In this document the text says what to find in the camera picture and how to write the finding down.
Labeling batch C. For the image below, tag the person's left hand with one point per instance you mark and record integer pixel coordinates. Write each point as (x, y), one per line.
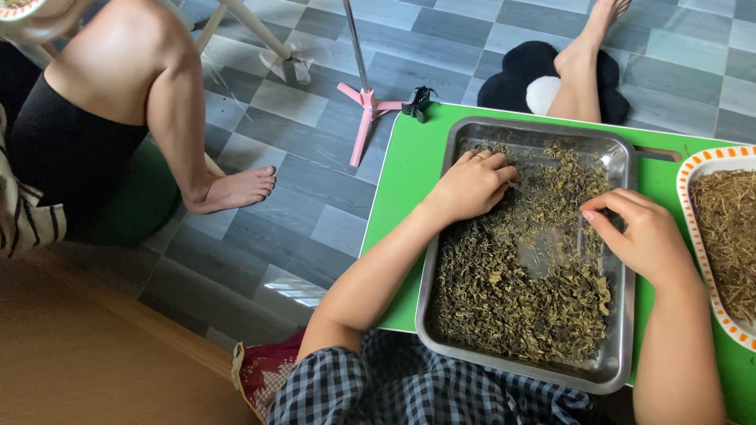
(469, 189)

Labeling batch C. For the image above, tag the person's right hand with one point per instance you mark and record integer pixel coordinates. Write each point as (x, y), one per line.
(649, 242)

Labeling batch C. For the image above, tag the person's left fingers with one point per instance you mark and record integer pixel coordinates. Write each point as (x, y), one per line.
(493, 168)

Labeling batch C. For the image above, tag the green low table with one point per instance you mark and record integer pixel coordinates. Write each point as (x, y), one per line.
(407, 171)

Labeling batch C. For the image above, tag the black and white cushion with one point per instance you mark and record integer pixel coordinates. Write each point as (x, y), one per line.
(514, 77)

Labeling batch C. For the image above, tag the black clip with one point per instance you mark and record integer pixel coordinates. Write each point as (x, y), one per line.
(419, 105)

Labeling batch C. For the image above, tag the pile of dried green leaves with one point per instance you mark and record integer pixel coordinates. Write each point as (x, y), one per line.
(502, 301)

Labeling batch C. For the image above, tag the pink tripod stand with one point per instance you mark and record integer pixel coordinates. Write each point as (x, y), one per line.
(368, 106)

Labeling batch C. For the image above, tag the white plate with orange rim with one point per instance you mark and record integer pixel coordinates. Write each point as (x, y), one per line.
(688, 236)
(15, 9)

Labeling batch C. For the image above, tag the rectangular metal tray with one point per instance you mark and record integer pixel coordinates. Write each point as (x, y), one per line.
(617, 354)

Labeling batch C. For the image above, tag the person's blue checkered trousers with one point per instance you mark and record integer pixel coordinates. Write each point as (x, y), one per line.
(413, 389)

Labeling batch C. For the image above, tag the pile of dried brown stems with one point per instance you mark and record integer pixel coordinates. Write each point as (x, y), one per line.
(729, 236)

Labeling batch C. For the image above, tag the white chair legs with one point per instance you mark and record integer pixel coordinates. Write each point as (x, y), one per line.
(254, 26)

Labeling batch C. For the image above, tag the red patterned cushion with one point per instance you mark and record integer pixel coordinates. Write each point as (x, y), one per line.
(266, 369)

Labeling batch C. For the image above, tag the green floor cushion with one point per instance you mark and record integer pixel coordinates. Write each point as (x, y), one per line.
(142, 206)

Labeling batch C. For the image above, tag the striped white cloth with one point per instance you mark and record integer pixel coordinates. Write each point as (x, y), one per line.
(23, 218)

